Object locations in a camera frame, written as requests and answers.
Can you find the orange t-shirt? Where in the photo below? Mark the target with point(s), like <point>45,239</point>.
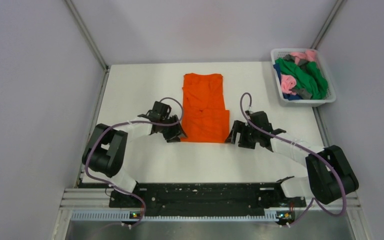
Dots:
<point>205,118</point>

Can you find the grey slotted cable duct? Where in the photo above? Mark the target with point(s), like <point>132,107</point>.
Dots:
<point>133,216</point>

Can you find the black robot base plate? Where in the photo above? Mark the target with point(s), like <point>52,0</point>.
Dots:
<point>206,199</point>

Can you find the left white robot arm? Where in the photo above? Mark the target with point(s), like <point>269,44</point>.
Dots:
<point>104,154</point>

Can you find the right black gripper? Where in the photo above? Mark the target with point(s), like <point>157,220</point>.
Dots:
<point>239,127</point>

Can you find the aluminium frame rail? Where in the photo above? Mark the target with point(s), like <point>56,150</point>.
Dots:
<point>99,198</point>

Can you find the pink t-shirt in basket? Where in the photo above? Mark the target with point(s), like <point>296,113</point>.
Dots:
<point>304,77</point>

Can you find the green t-shirt in basket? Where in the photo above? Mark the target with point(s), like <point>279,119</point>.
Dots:
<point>321,83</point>

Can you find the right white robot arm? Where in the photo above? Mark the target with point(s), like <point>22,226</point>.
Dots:
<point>329,174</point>

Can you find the blue t-shirt in basket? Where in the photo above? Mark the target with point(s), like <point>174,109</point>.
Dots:
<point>289,97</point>

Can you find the white plastic laundry basket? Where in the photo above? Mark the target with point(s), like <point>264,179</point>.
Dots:
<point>322,66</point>

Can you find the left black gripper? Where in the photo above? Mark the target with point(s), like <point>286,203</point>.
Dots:
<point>172,136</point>

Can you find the grey t-shirt in basket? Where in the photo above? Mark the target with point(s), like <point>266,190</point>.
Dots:
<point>289,84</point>

